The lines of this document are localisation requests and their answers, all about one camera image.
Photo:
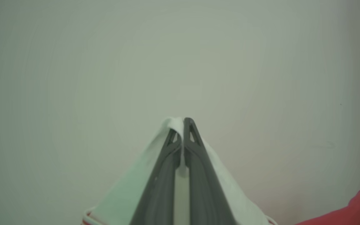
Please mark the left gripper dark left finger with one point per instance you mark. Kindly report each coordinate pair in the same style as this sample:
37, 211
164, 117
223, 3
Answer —
158, 187

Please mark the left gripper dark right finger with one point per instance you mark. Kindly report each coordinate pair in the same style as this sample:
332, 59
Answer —
205, 193

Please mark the red jersey with white panel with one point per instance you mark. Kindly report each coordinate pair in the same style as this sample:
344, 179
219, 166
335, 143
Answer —
127, 193

